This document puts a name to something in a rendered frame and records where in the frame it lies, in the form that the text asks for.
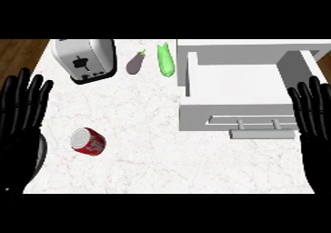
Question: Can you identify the white open drawer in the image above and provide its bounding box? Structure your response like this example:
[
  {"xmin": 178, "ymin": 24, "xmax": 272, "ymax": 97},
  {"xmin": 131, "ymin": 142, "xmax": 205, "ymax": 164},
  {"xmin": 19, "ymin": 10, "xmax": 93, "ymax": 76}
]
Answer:
[{"xmin": 174, "ymin": 50, "xmax": 328, "ymax": 106}]

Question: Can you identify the silver toaster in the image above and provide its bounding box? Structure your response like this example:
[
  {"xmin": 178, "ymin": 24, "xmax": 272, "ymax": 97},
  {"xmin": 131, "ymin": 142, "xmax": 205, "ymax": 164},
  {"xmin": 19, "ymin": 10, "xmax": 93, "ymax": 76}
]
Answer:
[{"xmin": 51, "ymin": 38, "xmax": 118, "ymax": 86}]

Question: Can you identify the white cabinet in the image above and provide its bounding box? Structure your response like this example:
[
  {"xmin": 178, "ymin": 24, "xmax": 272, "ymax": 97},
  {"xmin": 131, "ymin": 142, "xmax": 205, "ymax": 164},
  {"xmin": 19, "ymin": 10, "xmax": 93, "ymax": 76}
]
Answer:
[{"xmin": 174, "ymin": 38, "xmax": 331, "ymax": 66}]

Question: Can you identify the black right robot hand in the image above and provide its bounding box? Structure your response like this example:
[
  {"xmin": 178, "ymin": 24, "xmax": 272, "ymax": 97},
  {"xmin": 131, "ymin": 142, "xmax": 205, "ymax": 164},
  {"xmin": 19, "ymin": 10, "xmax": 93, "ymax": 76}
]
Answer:
[{"xmin": 286, "ymin": 76, "xmax": 331, "ymax": 195}]

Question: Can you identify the red soda can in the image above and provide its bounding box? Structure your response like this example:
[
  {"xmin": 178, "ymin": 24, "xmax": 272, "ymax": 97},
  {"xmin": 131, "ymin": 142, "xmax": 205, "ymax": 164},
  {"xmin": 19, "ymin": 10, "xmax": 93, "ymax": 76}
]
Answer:
[{"xmin": 67, "ymin": 127, "xmax": 107, "ymax": 157}]

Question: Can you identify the purple eggplant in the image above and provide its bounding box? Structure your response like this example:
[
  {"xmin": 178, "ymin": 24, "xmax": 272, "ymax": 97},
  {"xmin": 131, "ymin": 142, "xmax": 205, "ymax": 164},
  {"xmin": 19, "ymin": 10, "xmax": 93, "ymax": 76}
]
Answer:
[{"xmin": 125, "ymin": 49, "xmax": 147, "ymax": 76}]

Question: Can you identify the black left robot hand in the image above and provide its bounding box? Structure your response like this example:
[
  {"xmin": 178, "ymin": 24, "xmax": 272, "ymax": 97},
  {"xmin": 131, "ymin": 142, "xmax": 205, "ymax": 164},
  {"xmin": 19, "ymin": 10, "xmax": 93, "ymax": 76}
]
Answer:
[{"xmin": 0, "ymin": 67, "xmax": 54, "ymax": 195}]

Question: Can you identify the green cucumber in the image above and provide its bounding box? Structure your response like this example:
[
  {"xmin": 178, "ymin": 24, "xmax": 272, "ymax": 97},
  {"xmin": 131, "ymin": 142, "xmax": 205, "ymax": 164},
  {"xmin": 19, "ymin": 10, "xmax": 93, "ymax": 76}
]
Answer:
[{"xmin": 156, "ymin": 42, "xmax": 175, "ymax": 77}]

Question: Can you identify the grey drawer front with handle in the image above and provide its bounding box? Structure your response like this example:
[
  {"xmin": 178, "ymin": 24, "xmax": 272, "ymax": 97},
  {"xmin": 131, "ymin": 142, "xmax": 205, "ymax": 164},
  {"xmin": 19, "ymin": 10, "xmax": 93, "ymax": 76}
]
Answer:
[{"xmin": 177, "ymin": 103, "xmax": 303, "ymax": 140}]

